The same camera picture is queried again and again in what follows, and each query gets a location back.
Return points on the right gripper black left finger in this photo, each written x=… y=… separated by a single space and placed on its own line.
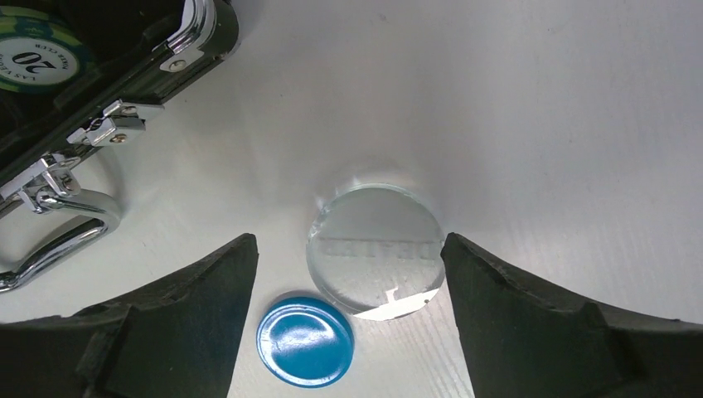
x=178 y=336

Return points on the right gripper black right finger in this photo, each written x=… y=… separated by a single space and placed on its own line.
x=523 y=336

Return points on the blue round button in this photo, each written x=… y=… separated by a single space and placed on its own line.
x=305 y=342

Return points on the black aluminium poker case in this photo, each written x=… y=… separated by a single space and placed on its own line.
x=145 y=53

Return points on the green orange chip row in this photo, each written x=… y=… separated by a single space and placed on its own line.
x=39 y=51

